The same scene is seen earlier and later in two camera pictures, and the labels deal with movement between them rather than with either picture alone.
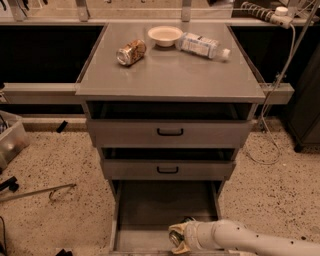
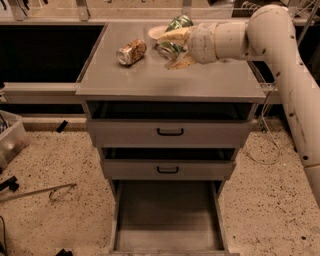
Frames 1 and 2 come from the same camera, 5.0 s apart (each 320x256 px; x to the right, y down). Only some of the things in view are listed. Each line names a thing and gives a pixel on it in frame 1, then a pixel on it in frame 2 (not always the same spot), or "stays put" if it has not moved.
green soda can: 177,237 → 171,50
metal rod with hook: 51,190 stays put
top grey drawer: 170,124 stays put
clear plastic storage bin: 13,138 stays put
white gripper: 192,234 → 201,43
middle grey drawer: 168,163 stays put
